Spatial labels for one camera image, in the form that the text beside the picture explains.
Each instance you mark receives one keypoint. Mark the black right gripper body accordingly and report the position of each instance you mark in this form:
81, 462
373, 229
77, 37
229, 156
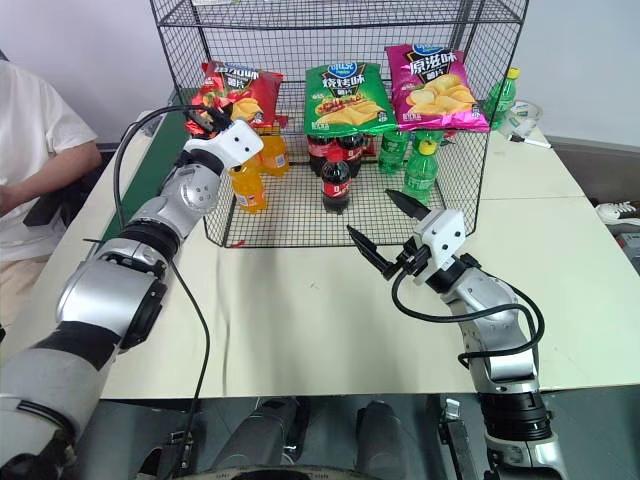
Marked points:
411, 260

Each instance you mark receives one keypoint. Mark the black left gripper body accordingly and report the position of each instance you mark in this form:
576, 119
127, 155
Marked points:
216, 121

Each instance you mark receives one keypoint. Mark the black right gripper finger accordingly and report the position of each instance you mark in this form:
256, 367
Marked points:
407, 202
369, 250

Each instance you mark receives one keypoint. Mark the red potato chips bag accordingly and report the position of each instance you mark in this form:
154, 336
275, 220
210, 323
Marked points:
245, 95

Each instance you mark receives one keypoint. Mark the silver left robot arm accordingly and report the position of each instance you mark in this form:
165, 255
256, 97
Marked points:
115, 285

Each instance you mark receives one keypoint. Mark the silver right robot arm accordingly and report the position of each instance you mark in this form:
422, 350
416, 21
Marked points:
495, 320

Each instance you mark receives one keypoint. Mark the green soda bottle yellow cap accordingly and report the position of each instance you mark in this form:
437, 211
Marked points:
392, 150
421, 172
501, 97

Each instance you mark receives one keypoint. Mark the orange soda bottle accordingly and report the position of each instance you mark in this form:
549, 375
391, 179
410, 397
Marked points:
249, 187
276, 155

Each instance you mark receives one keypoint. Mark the cola bottle red label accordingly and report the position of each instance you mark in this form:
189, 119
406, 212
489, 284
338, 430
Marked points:
335, 182
353, 150
317, 152

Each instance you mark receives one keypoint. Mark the purple potato chips bag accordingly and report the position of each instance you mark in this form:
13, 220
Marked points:
435, 90

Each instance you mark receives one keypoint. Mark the green potato chips bag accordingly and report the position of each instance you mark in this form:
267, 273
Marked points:
345, 100

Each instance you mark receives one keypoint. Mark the white marker pen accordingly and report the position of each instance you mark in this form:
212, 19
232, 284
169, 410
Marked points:
530, 141

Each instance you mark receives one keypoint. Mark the clear plastic container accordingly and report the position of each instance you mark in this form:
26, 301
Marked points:
524, 114

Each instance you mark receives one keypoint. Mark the person in white shirt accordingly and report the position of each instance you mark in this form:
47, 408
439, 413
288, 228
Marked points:
35, 160

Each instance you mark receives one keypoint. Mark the dark rounded robot leg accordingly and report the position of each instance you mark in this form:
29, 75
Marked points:
262, 432
385, 432

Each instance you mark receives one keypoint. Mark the white sneaker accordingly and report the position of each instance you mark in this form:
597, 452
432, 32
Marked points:
619, 211

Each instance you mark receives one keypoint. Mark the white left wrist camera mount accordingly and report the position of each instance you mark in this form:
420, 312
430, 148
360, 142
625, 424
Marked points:
239, 142

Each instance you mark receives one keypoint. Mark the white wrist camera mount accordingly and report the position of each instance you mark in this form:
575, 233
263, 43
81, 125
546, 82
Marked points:
239, 142
444, 231

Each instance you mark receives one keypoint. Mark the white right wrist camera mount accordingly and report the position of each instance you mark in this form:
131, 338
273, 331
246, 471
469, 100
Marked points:
444, 231

